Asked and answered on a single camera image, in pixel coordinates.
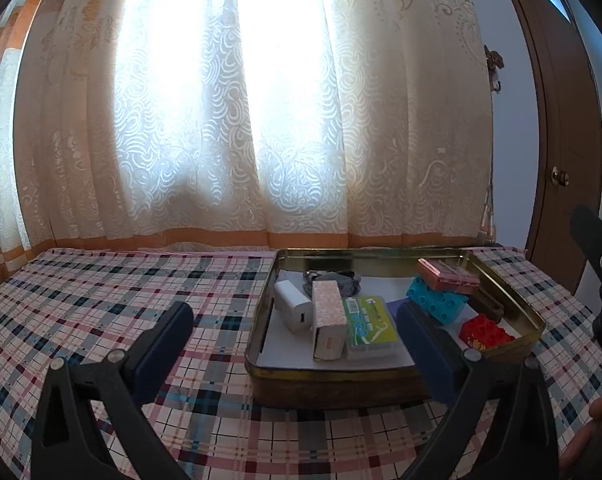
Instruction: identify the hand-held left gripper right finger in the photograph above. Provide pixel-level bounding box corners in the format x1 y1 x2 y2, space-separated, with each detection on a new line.
396 301 567 480

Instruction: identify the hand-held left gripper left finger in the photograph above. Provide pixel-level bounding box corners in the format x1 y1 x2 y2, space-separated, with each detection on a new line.
31 301 194 480

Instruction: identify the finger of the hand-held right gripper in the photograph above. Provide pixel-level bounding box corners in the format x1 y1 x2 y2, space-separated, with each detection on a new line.
570 204 602 341

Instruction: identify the blue building block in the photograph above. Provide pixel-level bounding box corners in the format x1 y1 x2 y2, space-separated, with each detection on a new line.
406 276 469 326

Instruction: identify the green packet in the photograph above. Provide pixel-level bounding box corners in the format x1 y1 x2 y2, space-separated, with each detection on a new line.
343 295 399 361

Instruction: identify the copper coloured small box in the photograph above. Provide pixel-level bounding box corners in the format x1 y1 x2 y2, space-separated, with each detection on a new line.
416 257 482 293

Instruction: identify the brown wooden comb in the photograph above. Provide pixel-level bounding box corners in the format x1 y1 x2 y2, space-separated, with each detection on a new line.
468 290 506 323

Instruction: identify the small cardboard box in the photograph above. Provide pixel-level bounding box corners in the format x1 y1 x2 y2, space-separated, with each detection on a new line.
311 280 348 362

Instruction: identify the black object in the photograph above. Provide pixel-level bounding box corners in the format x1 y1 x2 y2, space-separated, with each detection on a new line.
303 269 364 297

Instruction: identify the gold metal tin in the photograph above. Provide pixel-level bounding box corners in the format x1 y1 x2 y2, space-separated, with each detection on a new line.
244 247 547 410

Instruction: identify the white plug charger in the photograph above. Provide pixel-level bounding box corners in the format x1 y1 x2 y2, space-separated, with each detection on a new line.
273 280 314 335

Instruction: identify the person's right hand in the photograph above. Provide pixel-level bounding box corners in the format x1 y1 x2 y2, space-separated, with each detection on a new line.
558 395 602 466

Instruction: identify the red building block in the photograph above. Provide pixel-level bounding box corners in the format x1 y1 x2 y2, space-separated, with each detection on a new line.
460 314 516 351

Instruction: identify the plaid cloth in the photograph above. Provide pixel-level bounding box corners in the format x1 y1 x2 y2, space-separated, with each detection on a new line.
0 245 602 480

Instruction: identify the pink sheet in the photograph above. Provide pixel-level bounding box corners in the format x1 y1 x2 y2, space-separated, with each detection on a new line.
136 245 282 256

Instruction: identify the white paper liner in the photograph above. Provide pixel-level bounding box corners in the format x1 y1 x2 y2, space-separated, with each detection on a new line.
258 270 417 373

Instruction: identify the brown wooden door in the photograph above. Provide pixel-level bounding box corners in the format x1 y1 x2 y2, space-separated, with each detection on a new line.
496 0 602 296

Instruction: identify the cream patterned lace curtain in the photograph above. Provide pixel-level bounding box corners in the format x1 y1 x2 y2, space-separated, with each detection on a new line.
16 0 499 256

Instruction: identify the metal wall hook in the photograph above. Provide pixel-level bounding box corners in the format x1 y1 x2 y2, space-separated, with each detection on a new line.
484 45 504 93

